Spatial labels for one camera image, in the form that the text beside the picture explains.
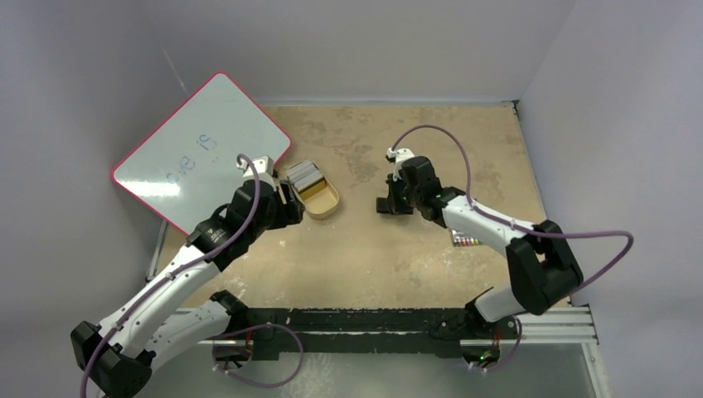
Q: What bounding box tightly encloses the black card holder wallet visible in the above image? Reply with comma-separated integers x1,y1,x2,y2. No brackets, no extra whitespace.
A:
376,197,414,216

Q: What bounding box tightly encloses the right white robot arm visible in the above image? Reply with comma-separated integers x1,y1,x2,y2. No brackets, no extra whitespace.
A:
376,149,584,337

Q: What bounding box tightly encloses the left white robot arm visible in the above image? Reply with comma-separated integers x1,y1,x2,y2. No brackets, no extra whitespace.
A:
70,179,304,397

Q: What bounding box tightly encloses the stack of credit cards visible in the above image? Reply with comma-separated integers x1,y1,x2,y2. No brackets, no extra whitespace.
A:
286,159,323,192

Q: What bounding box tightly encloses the beige oval card tray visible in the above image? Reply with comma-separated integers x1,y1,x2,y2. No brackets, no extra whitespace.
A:
294,165,340,220

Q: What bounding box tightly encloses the pack of coloured markers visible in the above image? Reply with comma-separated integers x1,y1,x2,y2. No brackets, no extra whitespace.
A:
451,230,482,247

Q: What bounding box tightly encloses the white board with pink rim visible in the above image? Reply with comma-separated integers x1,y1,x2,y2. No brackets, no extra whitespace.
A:
112,72,291,234

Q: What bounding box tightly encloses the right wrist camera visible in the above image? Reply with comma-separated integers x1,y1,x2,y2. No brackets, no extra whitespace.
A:
385,148,415,181

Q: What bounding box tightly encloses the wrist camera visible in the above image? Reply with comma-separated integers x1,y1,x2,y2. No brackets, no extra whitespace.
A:
385,148,415,181
238,156,276,188

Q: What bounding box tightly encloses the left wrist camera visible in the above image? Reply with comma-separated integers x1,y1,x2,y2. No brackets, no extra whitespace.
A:
238,156,276,188

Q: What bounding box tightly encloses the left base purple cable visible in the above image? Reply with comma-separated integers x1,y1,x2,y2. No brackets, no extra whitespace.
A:
211,323,304,390

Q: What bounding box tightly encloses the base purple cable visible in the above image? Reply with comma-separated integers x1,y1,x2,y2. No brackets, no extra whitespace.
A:
467,318,523,375
211,323,304,390

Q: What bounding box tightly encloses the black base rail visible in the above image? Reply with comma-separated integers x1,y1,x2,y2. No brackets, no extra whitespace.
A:
210,290,520,363

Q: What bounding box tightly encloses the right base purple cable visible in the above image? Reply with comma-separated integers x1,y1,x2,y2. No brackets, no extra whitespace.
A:
467,318,523,375

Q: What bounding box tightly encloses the aluminium frame rail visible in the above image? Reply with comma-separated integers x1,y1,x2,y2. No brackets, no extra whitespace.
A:
175,305,599,346

